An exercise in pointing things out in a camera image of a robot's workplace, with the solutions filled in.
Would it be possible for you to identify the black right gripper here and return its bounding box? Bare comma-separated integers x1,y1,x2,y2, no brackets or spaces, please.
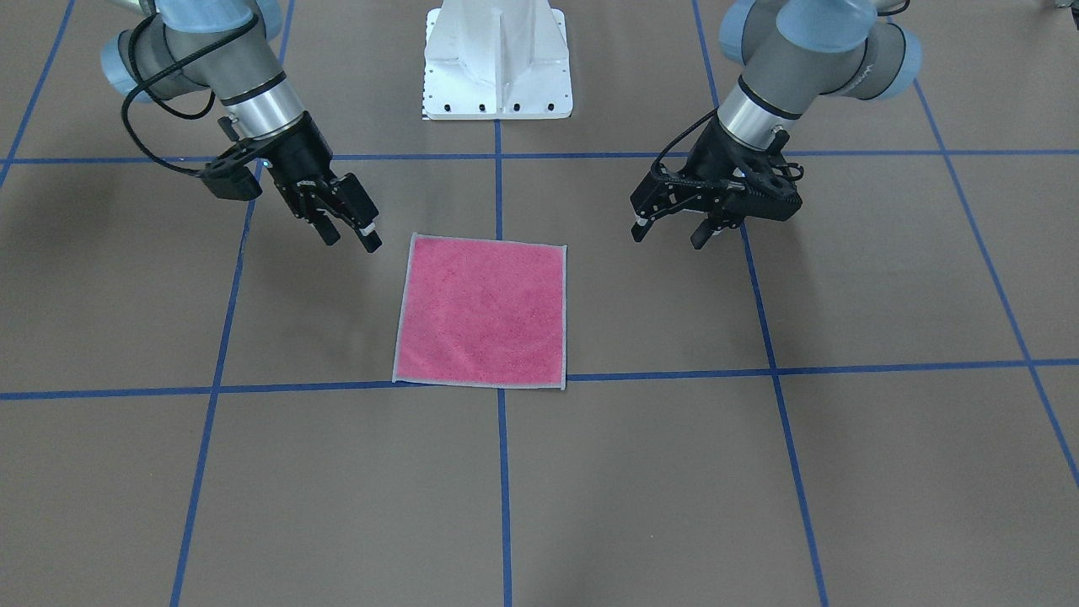
263,112,382,253

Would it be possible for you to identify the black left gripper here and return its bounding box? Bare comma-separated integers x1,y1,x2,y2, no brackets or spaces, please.
631,115,790,250

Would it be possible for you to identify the pink towel grey back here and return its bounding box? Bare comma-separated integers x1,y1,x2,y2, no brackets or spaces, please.
392,234,569,389

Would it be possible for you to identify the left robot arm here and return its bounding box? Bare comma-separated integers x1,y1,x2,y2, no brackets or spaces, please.
631,1,921,249

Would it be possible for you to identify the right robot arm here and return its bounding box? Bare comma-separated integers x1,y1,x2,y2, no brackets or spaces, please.
100,1,382,253

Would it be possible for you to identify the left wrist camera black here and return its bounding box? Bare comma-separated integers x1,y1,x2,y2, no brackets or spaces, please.
741,153,805,222

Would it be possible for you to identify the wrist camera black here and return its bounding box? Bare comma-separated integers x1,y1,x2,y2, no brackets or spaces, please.
741,153,805,222
196,138,262,202

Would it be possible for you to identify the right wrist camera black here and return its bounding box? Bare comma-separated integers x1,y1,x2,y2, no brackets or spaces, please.
196,138,262,202

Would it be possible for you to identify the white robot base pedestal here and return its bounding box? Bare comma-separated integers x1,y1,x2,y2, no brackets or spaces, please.
421,1,574,121

